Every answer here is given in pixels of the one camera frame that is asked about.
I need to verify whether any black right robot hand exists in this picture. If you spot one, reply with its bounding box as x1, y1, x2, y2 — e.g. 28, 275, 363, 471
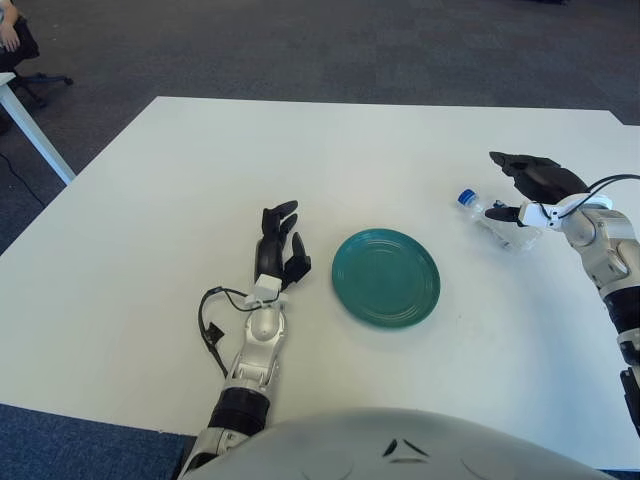
485, 150, 590, 227

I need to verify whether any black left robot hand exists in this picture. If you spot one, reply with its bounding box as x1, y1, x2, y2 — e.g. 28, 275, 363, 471
253, 199, 312, 292

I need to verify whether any clear plastic water bottle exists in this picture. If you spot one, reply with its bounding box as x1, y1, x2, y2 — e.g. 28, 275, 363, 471
453, 188, 544, 254

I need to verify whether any green ribbed plate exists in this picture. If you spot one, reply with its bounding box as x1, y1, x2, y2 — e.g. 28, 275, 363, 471
331, 227, 442, 330

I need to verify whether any grey robot torso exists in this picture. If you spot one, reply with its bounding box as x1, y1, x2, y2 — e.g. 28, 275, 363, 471
189, 407, 616, 480

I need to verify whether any white desk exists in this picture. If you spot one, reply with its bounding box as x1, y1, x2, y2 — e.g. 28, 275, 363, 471
0, 72, 76, 186

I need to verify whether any black office chair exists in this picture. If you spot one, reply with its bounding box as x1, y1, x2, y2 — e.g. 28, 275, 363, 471
0, 14, 75, 109

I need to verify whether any seated person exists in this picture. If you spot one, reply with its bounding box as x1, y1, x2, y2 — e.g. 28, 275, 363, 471
0, 0, 24, 54

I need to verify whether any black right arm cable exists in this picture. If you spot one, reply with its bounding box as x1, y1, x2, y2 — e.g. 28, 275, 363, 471
554, 173, 640, 219

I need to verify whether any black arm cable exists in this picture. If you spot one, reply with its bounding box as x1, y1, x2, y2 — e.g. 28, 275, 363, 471
198, 285, 256, 379
554, 173, 640, 219

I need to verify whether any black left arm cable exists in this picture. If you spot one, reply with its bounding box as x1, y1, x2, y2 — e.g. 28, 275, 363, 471
198, 285, 256, 379

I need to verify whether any thin black floor cable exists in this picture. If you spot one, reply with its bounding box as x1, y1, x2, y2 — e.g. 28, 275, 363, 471
0, 152, 46, 206

